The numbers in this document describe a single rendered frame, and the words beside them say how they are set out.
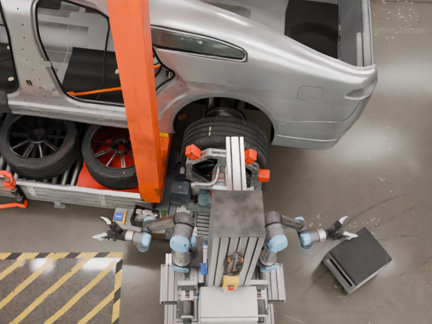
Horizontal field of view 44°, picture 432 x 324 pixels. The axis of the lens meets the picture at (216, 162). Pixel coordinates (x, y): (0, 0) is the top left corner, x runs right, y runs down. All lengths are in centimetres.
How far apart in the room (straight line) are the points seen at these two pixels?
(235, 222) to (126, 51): 102
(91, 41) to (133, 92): 183
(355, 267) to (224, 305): 152
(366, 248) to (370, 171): 100
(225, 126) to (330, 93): 77
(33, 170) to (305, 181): 242
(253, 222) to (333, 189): 258
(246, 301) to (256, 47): 160
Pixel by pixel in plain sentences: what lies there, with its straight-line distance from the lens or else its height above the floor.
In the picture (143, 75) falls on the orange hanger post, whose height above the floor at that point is 212.
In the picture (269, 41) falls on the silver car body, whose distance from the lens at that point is 354.
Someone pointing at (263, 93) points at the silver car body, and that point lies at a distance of 375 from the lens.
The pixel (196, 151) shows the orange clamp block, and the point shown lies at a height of 110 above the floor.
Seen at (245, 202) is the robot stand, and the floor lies 203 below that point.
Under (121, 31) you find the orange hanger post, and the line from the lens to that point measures 268.
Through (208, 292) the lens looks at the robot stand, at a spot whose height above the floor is 123.
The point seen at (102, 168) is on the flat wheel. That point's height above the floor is 50.
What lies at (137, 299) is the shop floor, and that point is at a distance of 454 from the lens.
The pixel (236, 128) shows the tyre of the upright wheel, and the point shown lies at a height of 116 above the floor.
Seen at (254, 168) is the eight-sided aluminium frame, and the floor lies 100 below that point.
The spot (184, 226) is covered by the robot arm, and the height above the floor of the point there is 146.
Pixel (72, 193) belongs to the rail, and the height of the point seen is 34.
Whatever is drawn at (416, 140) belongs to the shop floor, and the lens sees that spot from 563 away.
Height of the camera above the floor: 437
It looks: 60 degrees down
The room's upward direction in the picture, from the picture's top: 5 degrees clockwise
